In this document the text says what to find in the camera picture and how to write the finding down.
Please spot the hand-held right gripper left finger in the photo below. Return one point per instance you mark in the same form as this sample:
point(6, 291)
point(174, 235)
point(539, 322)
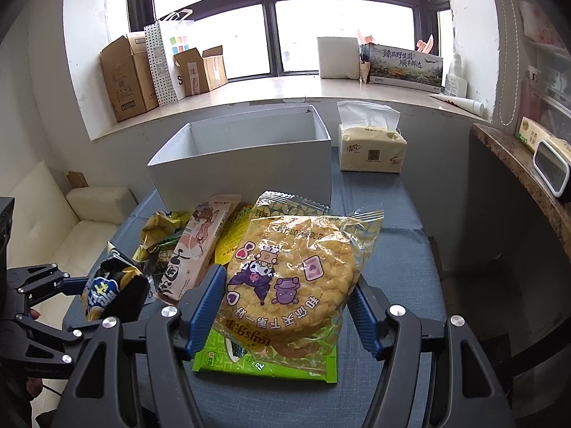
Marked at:
point(207, 303)

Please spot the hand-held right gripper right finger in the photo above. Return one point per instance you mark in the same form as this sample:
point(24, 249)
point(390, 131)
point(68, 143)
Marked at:
point(366, 316)

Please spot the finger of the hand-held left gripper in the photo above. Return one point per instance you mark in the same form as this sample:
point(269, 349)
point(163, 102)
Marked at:
point(44, 283)
point(44, 339)

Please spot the pink cartoon snack packet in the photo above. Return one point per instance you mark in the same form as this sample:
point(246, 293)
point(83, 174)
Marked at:
point(196, 249)

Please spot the orange yellow snack packet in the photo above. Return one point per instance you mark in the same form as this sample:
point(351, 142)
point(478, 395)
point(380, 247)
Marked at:
point(232, 236)

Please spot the black blue chip packet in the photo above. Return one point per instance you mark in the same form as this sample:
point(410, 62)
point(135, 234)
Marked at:
point(116, 290)

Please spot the crinkled yellow snack packet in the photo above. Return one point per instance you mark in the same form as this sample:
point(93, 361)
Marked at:
point(163, 232)

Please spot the green snack packet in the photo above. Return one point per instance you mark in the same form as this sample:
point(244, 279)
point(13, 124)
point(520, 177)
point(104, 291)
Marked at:
point(267, 368)

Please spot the round rice cracker packet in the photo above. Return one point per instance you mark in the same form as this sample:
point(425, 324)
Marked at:
point(290, 267)

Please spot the white cardboard box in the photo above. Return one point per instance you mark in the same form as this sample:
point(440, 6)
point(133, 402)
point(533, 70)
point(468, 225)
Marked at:
point(241, 169)

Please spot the person's left hand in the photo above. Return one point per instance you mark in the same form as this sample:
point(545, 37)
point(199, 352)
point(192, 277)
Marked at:
point(34, 387)

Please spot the cream leather sofa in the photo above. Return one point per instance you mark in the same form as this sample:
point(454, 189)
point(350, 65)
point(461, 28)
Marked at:
point(40, 214)

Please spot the blue tablecloth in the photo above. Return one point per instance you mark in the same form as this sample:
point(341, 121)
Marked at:
point(401, 254)

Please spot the brown cardboard piece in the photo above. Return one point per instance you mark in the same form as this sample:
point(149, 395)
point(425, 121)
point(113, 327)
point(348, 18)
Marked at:
point(76, 180)

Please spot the yellow tissue pack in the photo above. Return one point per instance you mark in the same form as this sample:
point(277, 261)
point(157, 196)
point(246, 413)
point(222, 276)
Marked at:
point(372, 151)

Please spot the tall brown cardboard box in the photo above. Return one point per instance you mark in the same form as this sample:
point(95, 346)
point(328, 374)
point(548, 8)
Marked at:
point(127, 80)

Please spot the brown stone shelf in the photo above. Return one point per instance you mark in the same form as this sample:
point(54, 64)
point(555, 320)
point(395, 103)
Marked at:
point(504, 151)

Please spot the polka dot paper bag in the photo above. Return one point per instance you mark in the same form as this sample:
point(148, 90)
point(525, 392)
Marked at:
point(158, 67)

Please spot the small open cardboard box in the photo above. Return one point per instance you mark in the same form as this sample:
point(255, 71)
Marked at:
point(196, 73)

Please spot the white tube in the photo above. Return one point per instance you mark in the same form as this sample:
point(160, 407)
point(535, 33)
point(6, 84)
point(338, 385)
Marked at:
point(464, 105)

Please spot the white framed black device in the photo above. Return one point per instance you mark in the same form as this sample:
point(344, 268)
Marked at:
point(553, 169)

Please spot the brown paper cone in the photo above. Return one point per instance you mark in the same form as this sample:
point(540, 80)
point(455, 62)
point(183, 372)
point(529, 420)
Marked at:
point(364, 71)

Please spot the green tissue packet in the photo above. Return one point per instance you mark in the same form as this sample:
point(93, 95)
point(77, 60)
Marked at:
point(531, 133)

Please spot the white bottle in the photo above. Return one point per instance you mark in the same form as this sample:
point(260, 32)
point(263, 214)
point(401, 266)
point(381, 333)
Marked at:
point(455, 82)

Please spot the landscape printed carton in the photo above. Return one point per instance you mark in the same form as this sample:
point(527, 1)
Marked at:
point(401, 67)

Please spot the white bag with coloured squares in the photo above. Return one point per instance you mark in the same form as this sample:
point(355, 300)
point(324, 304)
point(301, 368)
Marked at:
point(178, 44)

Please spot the white square box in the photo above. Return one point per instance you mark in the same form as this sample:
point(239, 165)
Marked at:
point(338, 58)

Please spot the pink plastic clip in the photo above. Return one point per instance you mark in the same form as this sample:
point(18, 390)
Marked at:
point(363, 38)
point(426, 45)

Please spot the clear plastic drawers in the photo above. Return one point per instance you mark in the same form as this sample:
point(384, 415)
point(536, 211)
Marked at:
point(548, 80)

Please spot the pink floral cloth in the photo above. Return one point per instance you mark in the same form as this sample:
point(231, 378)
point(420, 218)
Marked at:
point(539, 22)

